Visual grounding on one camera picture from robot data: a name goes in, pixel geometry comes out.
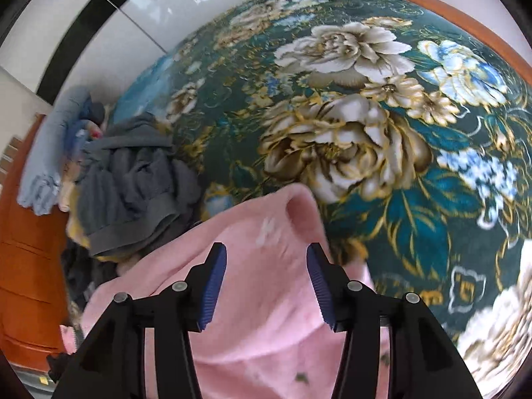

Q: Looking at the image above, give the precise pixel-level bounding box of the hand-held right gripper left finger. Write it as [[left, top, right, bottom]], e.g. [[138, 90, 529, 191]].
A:
[[54, 242, 227, 399]]

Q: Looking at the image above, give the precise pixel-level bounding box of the floral green bed blanket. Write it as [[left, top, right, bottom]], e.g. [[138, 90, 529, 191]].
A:
[[111, 0, 532, 397]]

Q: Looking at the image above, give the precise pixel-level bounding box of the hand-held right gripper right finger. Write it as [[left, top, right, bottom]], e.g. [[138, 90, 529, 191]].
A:
[[306, 242, 483, 399]]

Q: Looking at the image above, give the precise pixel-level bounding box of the dark clothes pile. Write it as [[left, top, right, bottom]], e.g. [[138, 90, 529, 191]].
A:
[[62, 241, 125, 321]]

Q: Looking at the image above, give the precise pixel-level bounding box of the light blue cloth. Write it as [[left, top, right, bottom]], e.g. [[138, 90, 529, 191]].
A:
[[17, 85, 94, 217]]

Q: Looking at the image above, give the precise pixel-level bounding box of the wooden bed frame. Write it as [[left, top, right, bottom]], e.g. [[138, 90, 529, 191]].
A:
[[297, 0, 532, 92]]

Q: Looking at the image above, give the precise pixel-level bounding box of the grey knit garment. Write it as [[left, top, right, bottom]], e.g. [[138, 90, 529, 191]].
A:
[[68, 113, 204, 258]]

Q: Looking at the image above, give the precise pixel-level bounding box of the pink fleece garment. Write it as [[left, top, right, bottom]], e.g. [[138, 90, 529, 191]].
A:
[[79, 184, 393, 399]]

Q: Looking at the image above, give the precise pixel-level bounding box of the wooden cabinet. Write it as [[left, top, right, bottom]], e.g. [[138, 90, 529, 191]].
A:
[[0, 114, 71, 372]]

